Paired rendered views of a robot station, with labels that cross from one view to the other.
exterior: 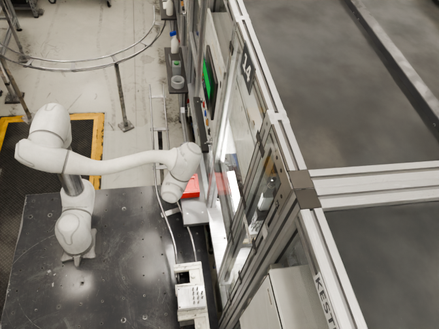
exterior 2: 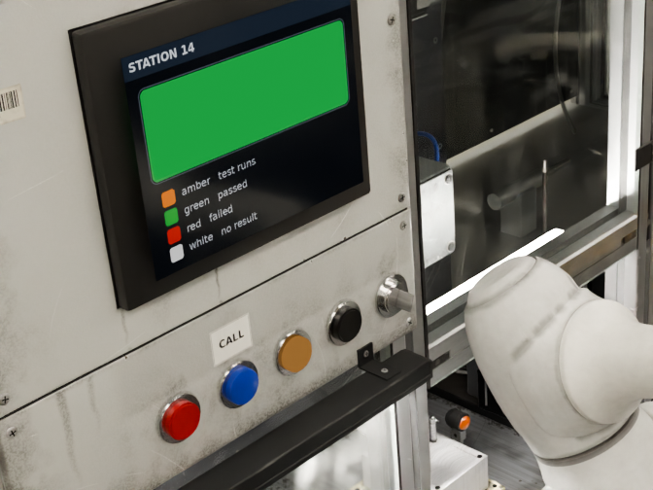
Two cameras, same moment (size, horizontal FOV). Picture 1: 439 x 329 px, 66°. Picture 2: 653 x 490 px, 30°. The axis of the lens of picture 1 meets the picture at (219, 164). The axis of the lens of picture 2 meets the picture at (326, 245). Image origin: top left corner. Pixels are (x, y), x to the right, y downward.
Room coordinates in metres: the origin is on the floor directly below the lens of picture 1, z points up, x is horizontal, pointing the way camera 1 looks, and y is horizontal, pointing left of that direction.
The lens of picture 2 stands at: (1.45, 0.88, 1.93)
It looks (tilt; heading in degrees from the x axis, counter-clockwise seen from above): 26 degrees down; 244
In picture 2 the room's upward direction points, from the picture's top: 5 degrees counter-clockwise
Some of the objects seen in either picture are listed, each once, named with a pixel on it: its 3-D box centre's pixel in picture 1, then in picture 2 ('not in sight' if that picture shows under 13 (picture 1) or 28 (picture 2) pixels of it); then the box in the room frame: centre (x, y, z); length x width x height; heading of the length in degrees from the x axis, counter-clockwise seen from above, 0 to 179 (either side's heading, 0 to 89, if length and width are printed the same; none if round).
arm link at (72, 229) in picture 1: (72, 230); not in sight; (0.71, 0.70, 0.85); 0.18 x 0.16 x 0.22; 13
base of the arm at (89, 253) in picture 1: (78, 246); not in sight; (0.68, 0.70, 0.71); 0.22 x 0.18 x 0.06; 17
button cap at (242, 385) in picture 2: not in sight; (237, 383); (1.17, 0.10, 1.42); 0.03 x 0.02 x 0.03; 17
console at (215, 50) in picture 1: (236, 83); (118, 138); (1.20, -0.01, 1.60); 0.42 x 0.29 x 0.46; 17
